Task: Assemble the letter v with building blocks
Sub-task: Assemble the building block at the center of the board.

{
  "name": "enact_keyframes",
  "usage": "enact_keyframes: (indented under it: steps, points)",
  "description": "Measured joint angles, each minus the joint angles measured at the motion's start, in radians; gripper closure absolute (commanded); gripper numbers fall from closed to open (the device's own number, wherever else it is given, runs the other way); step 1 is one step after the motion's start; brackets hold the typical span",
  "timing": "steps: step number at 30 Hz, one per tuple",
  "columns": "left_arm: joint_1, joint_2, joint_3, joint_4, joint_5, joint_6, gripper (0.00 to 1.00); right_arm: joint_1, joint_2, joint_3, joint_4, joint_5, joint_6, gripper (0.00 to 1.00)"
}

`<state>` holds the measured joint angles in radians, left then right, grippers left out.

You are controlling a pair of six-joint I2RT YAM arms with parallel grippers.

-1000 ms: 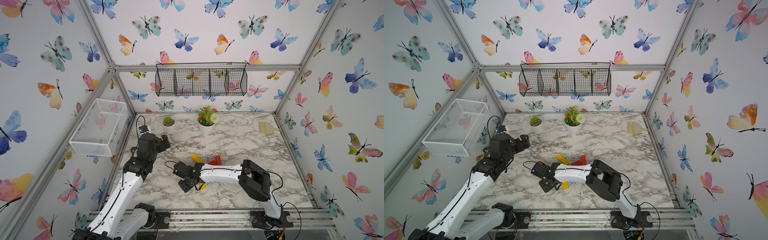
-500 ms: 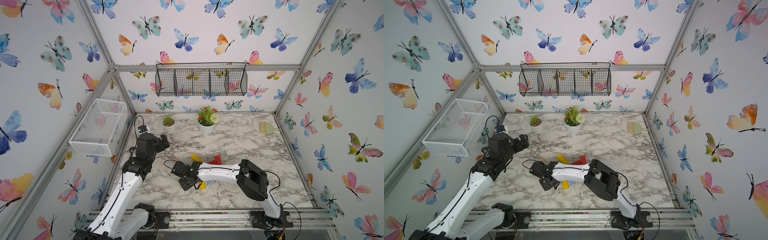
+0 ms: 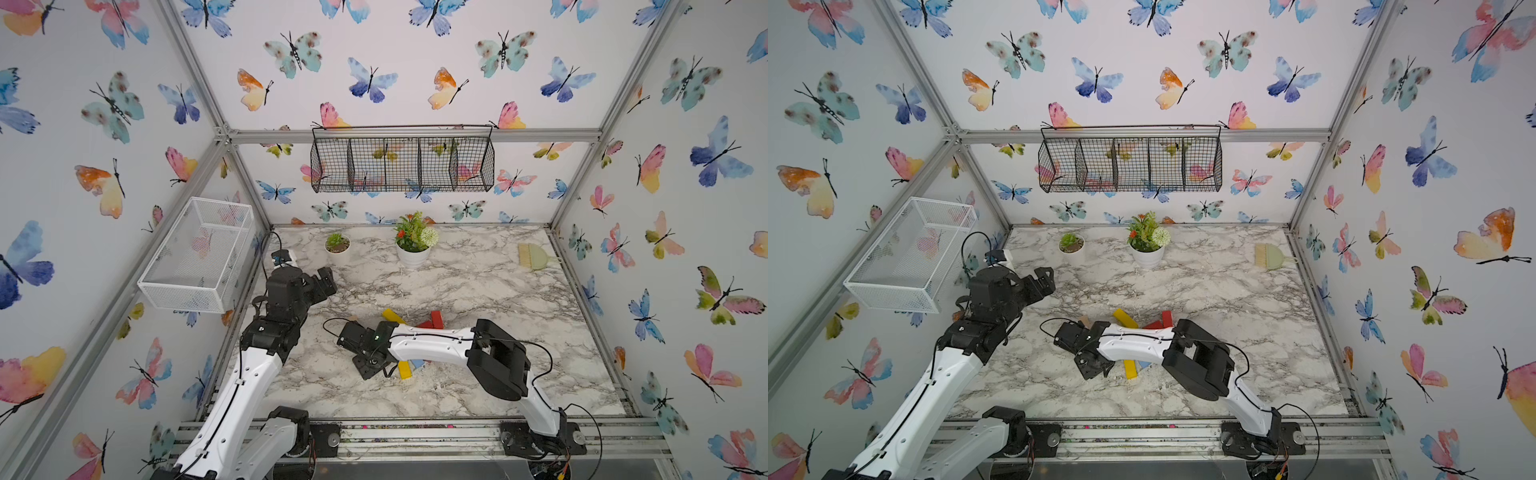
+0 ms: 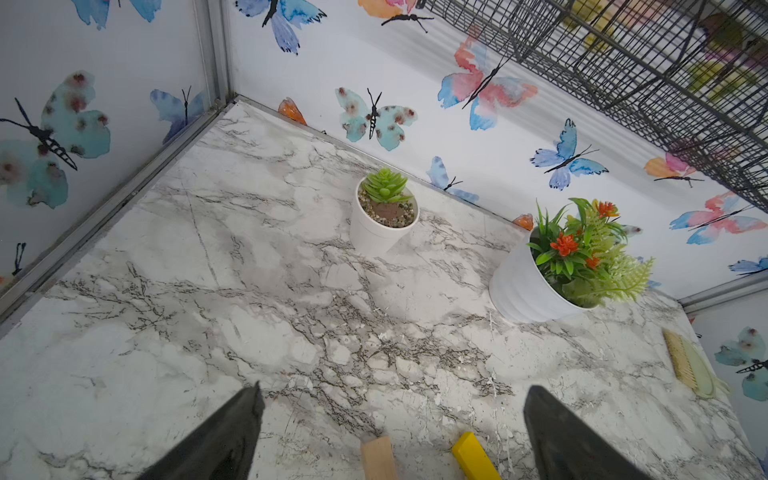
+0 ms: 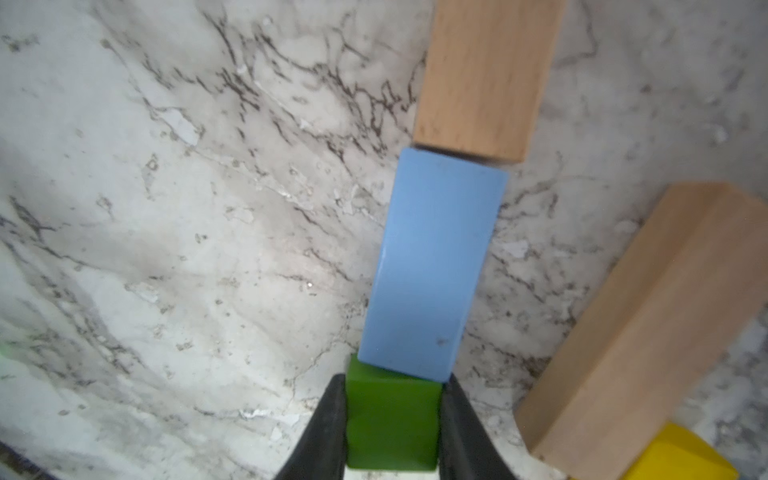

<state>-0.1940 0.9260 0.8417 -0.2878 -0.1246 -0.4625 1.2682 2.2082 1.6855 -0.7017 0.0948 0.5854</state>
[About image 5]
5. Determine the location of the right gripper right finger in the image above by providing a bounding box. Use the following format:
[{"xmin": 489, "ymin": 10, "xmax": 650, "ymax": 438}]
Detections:
[{"xmin": 438, "ymin": 375, "xmax": 518, "ymax": 480}]

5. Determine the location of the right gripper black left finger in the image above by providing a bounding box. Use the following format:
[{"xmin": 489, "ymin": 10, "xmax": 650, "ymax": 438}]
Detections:
[{"xmin": 274, "ymin": 374, "xmax": 347, "ymax": 480}]

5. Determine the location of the green cube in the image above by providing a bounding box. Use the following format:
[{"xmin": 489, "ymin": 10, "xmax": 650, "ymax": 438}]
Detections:
[{"xmin": 345, "ymin": 355, "xmax": 443, "ymax": 472}]

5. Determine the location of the yellow block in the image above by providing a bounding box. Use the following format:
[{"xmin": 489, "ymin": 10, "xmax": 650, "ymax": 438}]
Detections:
[{"xmin": 622, "ymin": 423, "xmax": 740, "ymax": 480}]

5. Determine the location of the light blue block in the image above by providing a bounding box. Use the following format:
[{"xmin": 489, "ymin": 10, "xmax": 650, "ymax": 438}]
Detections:
[{"xmin": 358, "ymin": 148, "xmax": 508, "ymax": 383}]

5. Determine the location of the natural wood block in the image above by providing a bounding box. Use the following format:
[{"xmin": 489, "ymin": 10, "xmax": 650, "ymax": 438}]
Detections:
[
  {"xmin": 413, "ymin": 0, "xmax": 566, "ymax": 163},
  {"xmin": 514, "ymin": 182, "xmax": 767, "ymax": 479}
]

